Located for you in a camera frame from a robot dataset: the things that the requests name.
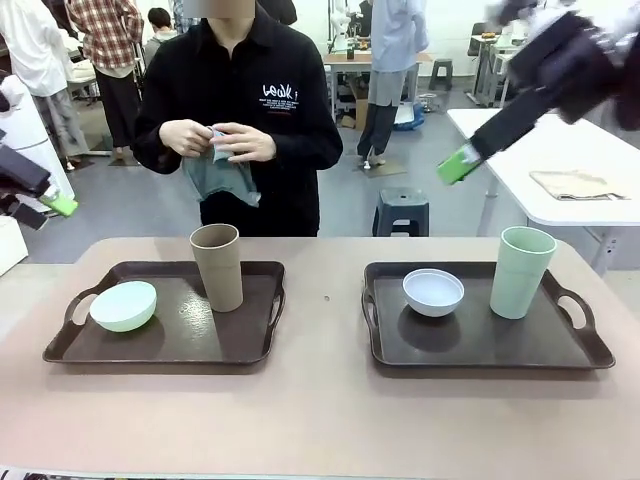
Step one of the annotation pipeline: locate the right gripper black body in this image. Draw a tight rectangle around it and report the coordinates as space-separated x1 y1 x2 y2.
505 12 624 126

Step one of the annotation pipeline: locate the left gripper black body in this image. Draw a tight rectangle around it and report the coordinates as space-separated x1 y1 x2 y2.
0 145 52 200

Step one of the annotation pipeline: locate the beige cloth mat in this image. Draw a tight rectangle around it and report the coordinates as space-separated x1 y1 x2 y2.
529 169 632 202

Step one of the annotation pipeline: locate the light green bowl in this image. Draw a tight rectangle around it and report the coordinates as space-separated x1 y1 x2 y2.
89 280 158 334

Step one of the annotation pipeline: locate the tall light green cup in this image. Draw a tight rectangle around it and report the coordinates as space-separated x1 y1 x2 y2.
489 225 558 320

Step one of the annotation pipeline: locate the teal cloth mat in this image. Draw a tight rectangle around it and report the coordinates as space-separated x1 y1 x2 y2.
180 127 261 209

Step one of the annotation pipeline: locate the tall brown cup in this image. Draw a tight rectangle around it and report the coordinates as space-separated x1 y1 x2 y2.
189 223 245 314

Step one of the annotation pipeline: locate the pale blue bowl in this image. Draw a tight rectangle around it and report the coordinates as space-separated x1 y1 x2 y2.
402 268 465 318

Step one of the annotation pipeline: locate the person's right forearm black sleeve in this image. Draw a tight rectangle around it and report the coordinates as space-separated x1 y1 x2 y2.
133 112 174 175

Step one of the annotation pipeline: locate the person's left forearm black sleeve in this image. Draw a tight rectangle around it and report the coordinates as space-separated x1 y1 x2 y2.
269 119 344 172

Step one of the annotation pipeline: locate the dark brown serving tray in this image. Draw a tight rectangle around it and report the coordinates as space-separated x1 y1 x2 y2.
42 259 287 364
362 260 616 372

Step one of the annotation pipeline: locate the person's right hand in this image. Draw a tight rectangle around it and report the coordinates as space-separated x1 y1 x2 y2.
158 119 216 157

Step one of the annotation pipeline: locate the person's left hand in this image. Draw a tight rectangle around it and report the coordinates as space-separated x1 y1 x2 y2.
212 123 277 165

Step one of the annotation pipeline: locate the white box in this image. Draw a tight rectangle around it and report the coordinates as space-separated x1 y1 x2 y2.
0 214 29 277

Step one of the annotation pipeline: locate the white cylindrical air purifier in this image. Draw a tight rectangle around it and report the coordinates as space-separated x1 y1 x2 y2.
0 74 76 201

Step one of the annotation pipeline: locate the white table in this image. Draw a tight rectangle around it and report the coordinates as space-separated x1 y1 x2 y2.
446 107 640 279

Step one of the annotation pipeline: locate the dark plastic stool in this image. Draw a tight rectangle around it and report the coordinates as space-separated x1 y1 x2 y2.
428 58 454 92

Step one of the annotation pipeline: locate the bystander in light blue shirt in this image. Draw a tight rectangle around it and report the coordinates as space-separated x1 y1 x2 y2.
356 0 431 167

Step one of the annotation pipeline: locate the grey plastic stool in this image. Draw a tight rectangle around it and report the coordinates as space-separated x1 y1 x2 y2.
372 187 431 238

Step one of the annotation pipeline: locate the bystander in white shirt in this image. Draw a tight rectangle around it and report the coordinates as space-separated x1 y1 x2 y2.
0 0 74 169

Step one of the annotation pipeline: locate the cardboard box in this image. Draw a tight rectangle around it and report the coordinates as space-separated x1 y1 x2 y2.
343 79 372 130

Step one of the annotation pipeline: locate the bystander in red plaid shirt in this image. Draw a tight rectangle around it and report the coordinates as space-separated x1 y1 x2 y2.
67 0 147 155

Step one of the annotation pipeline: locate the background wooden work table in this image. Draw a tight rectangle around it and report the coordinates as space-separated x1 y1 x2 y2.
322 49 434 119

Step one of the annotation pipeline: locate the seated bystander grey hoodie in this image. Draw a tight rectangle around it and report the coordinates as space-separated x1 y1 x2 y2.
142 7 180 69

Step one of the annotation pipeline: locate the bystander in blue plaid shirt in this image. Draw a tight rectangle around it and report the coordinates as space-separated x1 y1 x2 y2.
172 0 201 34

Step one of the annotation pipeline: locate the person in black shirt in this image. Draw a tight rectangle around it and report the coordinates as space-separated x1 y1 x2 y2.
132 4 344 239

